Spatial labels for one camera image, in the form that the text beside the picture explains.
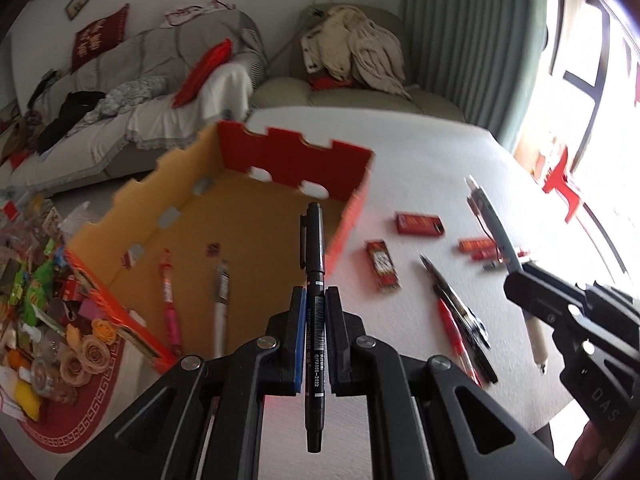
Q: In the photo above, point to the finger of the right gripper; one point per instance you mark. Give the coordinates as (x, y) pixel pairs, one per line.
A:
(570, 331)
(543, 295)

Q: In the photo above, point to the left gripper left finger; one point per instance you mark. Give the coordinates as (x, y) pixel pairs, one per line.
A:
(284, 366)

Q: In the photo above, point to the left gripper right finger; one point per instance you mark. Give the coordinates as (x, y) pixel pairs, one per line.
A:
(342, 330)

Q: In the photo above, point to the light blue pen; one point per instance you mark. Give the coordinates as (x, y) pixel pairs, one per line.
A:
(489, 220)

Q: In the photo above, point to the dark grey gel pen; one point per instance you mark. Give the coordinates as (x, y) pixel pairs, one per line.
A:
(471, 320)

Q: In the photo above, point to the black marker pen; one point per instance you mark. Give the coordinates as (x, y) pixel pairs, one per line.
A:
(311, 260)
(479, 357)

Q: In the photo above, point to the slim red lighter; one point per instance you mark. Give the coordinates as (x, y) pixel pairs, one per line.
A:
(476, 244)

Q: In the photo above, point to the mahjong pattern lighter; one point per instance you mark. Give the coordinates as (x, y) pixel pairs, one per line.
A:
(382, 266)

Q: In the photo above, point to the pink red gel pen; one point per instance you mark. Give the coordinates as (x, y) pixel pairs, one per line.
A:
(170, 312)

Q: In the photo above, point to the red lighter gold characters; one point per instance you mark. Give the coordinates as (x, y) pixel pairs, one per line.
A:
(419, 225)

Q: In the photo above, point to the red patterned gel pen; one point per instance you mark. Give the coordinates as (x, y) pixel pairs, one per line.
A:
(487, 254)

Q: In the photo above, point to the person's right hand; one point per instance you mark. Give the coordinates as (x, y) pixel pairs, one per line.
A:
(589, 450)

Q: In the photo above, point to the red plastic chair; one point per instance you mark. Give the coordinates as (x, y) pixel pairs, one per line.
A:
(557, 180)

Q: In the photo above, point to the red cardboard fruit box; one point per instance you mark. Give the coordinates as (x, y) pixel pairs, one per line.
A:
(234, 196)

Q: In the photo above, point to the artificial peach roses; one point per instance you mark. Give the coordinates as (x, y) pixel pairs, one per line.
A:
(86, 354)

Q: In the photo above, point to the red round rug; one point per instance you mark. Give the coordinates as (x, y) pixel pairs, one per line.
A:
(63, 428)

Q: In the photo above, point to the green armchair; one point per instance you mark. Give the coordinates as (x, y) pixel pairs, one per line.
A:
(302, 89)

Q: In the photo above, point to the snack packets pile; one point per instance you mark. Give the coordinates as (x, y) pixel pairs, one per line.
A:
(41, 294)

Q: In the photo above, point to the green curtain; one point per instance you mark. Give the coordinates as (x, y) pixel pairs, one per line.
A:
(480, 55)

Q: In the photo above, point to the grey covered sofa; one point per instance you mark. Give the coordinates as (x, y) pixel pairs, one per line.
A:
(112, 118)

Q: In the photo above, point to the bright red cushion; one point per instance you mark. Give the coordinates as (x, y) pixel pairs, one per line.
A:
(216, 56)

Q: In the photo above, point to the beige clothes pile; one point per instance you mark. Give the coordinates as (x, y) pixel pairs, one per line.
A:
(349, 46)

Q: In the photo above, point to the dark red embroidered cushion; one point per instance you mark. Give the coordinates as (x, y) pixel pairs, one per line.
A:
(98, 37)

